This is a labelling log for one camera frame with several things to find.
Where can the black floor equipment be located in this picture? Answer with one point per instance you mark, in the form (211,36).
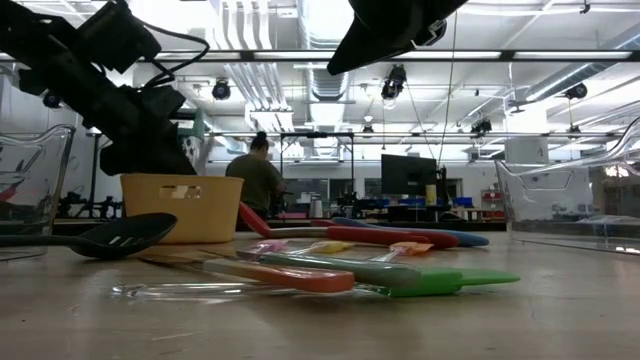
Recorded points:
(100,207)

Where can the round black ceiling fixture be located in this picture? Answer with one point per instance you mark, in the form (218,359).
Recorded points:
(576,91)
(481,126)
(221,90)
(52,99)

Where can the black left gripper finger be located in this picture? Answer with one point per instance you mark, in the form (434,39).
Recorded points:
(150,155)

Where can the silver thermos jug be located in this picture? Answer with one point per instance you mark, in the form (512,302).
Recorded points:
(316,209)

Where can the yellow cylinder container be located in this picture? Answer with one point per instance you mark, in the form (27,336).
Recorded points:
(431,195)

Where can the black overhead camera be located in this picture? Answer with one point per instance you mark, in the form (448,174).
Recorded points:
(395,82)

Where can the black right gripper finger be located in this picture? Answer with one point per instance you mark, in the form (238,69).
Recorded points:
(365,50)

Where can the black computer monitor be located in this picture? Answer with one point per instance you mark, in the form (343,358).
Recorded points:
(407,175)

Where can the blue silicone spoon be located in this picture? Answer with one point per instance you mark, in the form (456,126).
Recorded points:
(470,240)

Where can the shelf rack with red bins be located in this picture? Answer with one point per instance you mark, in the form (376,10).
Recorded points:
(492,196)

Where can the yellow plastic basket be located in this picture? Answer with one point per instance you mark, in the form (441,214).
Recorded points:
(200,220)

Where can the black rig frame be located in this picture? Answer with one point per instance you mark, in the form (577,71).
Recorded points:
(636,55)

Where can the black slotted spoon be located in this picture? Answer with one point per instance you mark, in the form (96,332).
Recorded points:
(125,235)

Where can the red slotted silicone spoon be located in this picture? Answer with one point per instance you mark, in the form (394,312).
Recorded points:
(322,223)

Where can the clear plastic bin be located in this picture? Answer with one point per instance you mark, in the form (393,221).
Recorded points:
(550,200)
(50,200)

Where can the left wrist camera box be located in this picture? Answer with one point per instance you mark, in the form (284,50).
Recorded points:
(120,35)

